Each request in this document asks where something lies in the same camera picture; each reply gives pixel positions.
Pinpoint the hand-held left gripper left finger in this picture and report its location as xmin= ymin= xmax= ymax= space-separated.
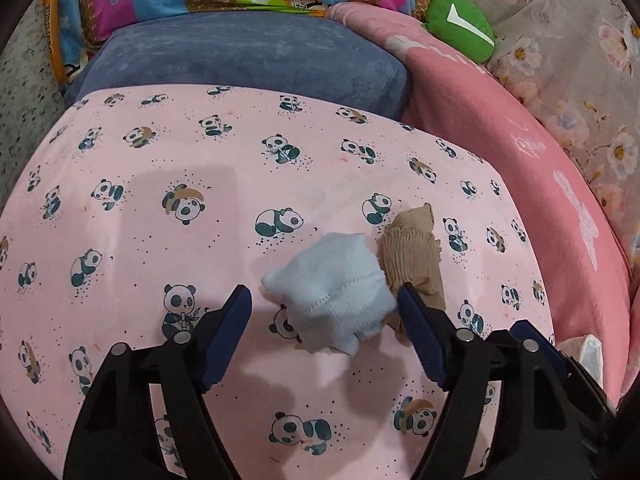
xmin=62 ymin=284 xmax=253 ymax=480

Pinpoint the green plush toy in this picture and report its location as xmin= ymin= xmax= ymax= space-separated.
xmin=424 ymin=0 xmax=497 ymax=64

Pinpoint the light blue sock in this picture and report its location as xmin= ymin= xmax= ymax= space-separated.
xmin=261 ymin=232 xmax=398 ymax=358

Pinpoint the white plastic bag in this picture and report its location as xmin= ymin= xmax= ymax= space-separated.
xmin=557 ymin=335 xmax=603 ymax=383

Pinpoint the blue-grey cushion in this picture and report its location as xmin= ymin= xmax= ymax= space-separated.
xmin=62 ymin=11 xmax=413 ymax=121

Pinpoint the pink blanket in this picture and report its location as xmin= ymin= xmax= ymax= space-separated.
xmin=327 ymin=2 xmax=632 ymax=406

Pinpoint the grey floral quilt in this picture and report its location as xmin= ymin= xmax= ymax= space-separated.
xmin=450 ymin=0 xmax=640 ymax=311

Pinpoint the tan sock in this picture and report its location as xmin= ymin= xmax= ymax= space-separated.
xmin=376 ymin=202 xmax=448 ymax=346

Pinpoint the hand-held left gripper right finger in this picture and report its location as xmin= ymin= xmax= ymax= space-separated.
xmin=397 ymin=282 xmax=608 ymax=480

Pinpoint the pink panda print sheet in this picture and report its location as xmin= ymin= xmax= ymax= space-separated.
xmin=0 ymin=85 xmax=558 ymax=480

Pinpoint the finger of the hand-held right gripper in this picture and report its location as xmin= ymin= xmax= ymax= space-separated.
xmin=510 ymin=319 xmax=571 ymax=378

